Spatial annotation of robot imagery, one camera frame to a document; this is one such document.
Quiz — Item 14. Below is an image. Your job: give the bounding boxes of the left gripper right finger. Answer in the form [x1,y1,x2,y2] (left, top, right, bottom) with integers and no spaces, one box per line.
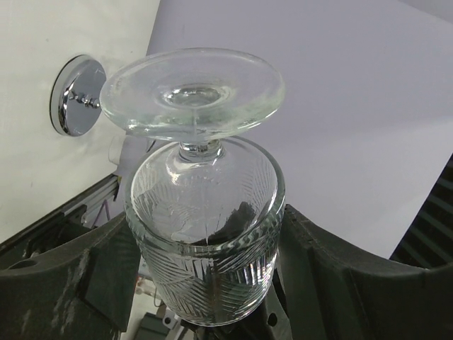
[279,205,452,339]

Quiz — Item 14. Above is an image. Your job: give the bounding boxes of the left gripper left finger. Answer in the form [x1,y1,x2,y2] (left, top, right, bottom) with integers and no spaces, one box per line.
[1,214,140,339]

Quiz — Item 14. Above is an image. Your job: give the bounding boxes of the ribbed wine glass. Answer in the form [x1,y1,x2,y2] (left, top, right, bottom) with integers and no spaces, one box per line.
[100,47,285,327]

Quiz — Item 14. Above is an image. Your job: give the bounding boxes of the chrome wine glass rack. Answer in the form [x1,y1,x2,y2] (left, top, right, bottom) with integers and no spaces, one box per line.
[49,55,106,137]

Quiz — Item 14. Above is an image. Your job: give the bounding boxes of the black mounting base plate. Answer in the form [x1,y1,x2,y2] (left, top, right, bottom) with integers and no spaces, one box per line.
[1,174,120,269]

